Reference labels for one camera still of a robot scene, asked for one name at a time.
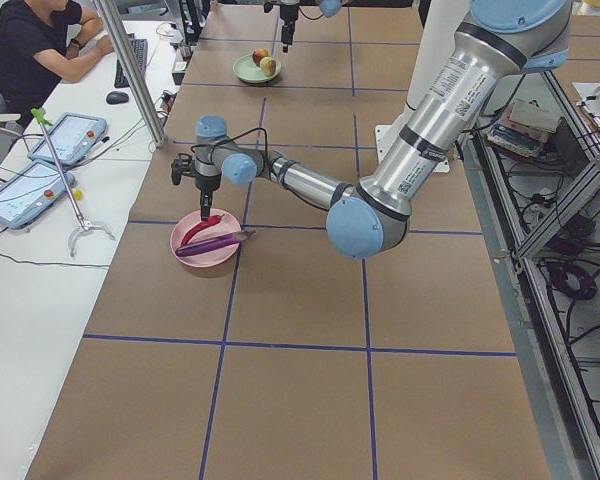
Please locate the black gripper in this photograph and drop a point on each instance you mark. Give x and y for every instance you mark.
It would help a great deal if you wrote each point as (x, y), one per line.
(288, 18)
(207, 184)

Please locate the red chili pepper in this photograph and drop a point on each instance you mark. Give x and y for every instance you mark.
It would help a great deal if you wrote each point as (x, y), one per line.
(200, 226)

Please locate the red-yellow apple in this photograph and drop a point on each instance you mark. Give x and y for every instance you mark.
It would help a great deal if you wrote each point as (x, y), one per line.
(258, 55)

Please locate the purple eggplant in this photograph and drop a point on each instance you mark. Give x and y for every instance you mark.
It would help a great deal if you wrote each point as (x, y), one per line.
(214, 243)

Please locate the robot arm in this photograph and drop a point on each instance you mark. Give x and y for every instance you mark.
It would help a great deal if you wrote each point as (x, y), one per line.
(495, 39)
(327, 8)

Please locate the pink plate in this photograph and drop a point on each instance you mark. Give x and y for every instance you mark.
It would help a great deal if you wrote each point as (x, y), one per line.
(228, 224)

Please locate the green plate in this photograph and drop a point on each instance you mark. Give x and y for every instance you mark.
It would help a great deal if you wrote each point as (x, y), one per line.
(246, 70)

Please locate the black computer mouse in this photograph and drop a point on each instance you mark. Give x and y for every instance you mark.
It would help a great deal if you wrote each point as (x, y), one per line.
(116, 98)

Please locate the upper teach pendant tablet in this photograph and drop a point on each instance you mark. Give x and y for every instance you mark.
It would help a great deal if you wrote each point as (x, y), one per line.
(73, 135)

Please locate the teach pendant tablet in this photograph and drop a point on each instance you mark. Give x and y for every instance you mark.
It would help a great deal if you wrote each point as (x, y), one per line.
(73, 135)
(29, 193)

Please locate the lower teach pendant tablet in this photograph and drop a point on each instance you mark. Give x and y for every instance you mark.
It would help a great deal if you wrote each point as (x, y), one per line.
(29, 193)

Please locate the reacher grabber tool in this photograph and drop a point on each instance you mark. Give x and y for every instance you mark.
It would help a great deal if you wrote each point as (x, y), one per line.
(85, 226)

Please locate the seated person black shirt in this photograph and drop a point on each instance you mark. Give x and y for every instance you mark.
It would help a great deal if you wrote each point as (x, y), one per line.
(40, 46)

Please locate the stack of books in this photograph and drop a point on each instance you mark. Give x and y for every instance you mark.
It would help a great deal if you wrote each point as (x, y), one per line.
(523, 128)

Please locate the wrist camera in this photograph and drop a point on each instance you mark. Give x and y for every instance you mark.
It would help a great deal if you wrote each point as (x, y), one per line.
(183, 165)

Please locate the white camera stand column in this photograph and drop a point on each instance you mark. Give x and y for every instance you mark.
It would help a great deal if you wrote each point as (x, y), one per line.
(441, 18)

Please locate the aluminium frame post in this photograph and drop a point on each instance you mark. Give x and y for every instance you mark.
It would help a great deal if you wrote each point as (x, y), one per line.
(115, 28)

